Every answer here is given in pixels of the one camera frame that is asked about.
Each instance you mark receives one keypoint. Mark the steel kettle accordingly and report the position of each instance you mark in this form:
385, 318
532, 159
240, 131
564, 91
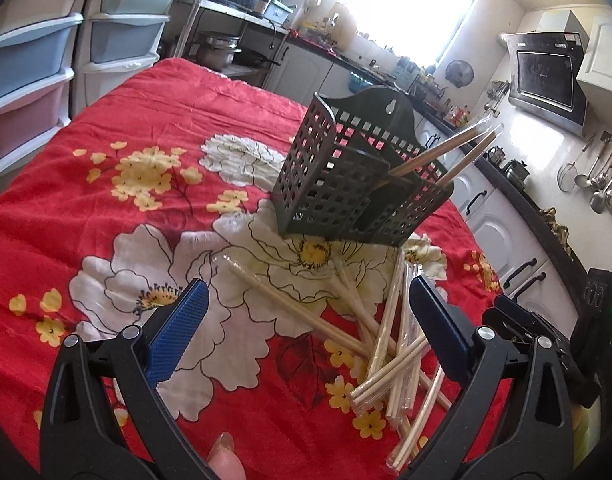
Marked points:
515, 170
495, 155

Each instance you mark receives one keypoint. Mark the kitchen window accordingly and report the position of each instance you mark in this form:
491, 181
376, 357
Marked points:
410, 5

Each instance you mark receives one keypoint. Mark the pastel plastic drawer tower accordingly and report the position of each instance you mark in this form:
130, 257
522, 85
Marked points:
21, 60

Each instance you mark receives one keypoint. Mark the blue plastic container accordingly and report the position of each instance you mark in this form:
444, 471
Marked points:
278, 11

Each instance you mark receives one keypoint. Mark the person's left hand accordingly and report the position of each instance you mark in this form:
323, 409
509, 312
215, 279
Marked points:
226, 460

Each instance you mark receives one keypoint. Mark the red floral blanket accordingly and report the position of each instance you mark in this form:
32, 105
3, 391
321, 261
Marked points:
136, 110

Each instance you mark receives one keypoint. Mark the white upper cabinet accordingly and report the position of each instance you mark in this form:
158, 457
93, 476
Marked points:
608, 70

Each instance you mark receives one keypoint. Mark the steel mesh strainer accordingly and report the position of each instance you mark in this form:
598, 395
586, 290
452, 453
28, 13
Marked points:
567, 178

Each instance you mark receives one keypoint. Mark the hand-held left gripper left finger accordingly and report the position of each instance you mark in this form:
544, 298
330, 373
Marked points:
178, 330

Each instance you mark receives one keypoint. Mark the row of hanging steel utensils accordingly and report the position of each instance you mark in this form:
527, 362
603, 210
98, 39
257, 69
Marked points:
598, 200

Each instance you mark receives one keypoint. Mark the light blue plastic drawer tower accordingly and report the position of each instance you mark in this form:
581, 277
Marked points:
126, 35

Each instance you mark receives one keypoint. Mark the countertop knife rack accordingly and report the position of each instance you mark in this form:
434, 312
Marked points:
406, 70

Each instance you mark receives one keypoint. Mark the group of bamboo chopsticks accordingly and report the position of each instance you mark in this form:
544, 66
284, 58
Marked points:
385, 320

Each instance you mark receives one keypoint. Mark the black kitchen countertop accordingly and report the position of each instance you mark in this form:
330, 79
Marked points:
530, 205

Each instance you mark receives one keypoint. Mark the dark green utensil holder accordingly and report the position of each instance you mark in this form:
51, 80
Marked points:
316, 185

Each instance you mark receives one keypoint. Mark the stacked steel pots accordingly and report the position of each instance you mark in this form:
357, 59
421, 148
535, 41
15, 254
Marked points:
218, 47

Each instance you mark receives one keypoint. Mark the small grey fan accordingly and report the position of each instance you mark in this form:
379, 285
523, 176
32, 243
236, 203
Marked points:
458, 72

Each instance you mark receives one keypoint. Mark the metal shelf rack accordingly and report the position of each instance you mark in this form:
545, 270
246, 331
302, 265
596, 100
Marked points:
226, 10

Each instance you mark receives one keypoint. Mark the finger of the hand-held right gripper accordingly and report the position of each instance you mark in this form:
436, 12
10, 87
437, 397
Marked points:
513, 307

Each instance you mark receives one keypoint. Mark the ginger roots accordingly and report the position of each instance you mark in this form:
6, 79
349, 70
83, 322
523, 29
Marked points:
555, 225

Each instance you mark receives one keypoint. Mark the blue hanging basket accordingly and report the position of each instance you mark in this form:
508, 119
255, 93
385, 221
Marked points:
360, 82

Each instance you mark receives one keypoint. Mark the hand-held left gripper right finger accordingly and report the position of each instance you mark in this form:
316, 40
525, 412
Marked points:
438, 320

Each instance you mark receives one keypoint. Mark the black frying pan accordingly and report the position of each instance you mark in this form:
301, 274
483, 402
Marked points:
253, 57

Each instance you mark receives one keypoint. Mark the black range hood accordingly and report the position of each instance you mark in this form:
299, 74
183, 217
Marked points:
545, 72

